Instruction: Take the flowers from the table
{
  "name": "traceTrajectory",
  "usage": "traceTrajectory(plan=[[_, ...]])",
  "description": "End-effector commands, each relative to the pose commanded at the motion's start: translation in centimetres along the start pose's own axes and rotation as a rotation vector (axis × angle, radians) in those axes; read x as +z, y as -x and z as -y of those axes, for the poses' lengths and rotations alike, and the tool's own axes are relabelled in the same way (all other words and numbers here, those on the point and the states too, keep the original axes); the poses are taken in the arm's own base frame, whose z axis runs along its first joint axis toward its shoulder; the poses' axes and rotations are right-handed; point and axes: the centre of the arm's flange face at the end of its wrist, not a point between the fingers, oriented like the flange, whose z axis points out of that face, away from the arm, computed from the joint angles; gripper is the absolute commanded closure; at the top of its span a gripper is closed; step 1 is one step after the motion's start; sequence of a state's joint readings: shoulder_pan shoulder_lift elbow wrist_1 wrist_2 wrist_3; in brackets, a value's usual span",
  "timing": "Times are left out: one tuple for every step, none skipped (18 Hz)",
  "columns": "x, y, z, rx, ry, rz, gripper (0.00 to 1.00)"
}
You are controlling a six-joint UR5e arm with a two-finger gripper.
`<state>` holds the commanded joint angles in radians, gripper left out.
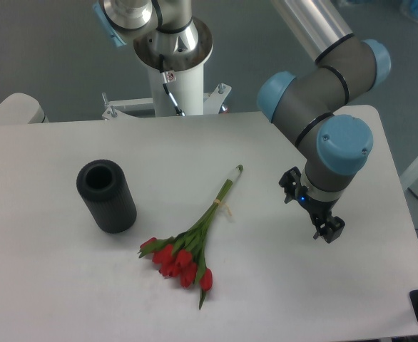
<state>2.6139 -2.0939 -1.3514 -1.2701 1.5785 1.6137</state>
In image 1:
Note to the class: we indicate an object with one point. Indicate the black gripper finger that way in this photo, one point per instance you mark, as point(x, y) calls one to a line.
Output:
point(291, 184)
point(327, 226)

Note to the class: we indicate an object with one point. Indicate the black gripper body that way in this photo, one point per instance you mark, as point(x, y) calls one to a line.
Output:
point(316, 202)

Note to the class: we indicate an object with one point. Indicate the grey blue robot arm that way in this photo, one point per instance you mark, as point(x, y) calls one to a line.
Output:
point(174, 45)

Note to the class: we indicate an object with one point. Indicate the red tulip bouquet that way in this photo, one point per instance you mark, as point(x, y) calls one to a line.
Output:
point(183, 256)

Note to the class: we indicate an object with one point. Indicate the black ribbed vase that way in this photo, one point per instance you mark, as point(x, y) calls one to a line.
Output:
point(103, 187)

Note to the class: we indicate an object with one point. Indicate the white chair back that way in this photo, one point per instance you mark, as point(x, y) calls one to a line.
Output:
point(21, 109)

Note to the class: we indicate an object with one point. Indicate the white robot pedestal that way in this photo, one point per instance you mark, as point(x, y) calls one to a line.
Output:
point(173, 93)

